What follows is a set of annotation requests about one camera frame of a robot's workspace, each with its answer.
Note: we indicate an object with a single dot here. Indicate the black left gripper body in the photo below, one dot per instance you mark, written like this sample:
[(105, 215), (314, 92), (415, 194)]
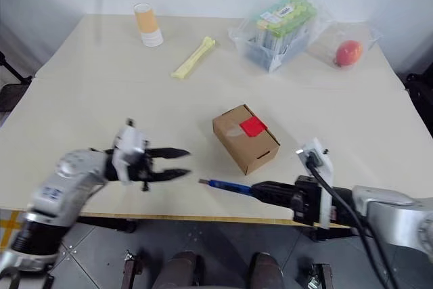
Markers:
[(142, 170)]

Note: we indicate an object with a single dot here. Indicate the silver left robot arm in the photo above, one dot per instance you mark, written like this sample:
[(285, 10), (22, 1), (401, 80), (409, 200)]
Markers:
[(67, 174)]

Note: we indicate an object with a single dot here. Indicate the large clear plastic bag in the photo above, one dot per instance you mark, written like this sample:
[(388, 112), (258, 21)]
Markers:
[(243, 37)]

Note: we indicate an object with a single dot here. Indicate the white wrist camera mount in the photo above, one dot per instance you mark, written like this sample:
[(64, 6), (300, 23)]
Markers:
[(324, 167), (130, 143)]

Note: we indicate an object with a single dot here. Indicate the red and yellow fruit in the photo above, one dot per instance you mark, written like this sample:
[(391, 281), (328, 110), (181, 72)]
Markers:
[(348, 53)]

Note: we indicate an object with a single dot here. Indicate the black equipment beside table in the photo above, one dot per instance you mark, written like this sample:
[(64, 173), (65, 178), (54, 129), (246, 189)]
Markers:
[(419, 96)]

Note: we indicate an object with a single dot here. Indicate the pale yellow bone toy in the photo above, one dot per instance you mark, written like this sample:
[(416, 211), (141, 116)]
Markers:
[(194, 57)]

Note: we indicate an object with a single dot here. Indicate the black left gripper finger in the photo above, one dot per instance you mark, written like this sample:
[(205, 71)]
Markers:
[(170, 174), (167, 153)]

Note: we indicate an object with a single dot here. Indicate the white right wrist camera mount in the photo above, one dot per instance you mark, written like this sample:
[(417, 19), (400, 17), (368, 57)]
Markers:
[(324, 167)]

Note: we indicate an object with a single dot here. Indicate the blue pen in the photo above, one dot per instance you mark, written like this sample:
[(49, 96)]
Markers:
[(226, 185)]

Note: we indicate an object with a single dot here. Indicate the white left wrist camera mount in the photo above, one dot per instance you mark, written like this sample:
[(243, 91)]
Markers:
[(130, 143)]

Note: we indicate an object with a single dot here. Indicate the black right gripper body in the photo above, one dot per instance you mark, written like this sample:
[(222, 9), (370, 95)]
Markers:
[(304, 201)]

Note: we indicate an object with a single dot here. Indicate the black table frame bar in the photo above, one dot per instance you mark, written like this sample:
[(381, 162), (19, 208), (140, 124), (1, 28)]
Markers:
[(331, 233), (108, 224)]

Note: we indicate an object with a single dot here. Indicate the orange and white paper cup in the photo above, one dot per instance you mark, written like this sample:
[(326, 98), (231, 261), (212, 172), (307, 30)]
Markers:
[(147, 25)]

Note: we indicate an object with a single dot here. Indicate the green capped test tube pack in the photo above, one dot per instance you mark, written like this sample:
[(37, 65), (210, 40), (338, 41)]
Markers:
[(282, 28)]

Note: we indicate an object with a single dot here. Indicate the dark rounded shape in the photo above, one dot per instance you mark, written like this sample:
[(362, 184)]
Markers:
[(267, 270), (182, 270)]

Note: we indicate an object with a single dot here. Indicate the black stand beside table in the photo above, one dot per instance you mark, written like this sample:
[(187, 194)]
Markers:
[(11, 94)]

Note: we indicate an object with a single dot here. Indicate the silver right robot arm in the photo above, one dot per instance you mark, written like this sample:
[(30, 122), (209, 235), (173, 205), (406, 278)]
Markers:
[(389, 211)]

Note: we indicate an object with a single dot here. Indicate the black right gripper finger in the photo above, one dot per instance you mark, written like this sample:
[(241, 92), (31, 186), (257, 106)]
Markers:
[(277, 199), (277, 189)]

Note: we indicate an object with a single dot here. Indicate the red tape patch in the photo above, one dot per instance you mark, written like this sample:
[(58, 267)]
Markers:
[(252, 127)]

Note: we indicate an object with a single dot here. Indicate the brown cardboard box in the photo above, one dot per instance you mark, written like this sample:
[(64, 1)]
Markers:
[(236, 148)]

